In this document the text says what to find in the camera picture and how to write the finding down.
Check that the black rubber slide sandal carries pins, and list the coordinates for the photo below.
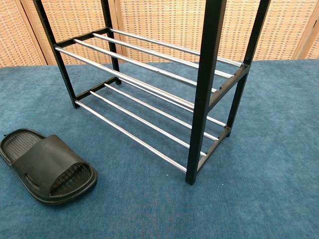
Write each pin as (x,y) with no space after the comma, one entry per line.
(47,159)

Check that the black shoe rack chrome bars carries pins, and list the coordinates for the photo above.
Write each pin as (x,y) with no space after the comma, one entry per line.
(208,74)

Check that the woven rattan folding screen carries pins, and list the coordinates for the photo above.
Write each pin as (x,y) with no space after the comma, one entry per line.
(174,22)

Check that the blue carpet mat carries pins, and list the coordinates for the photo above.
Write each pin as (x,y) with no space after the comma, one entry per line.
(149,199)

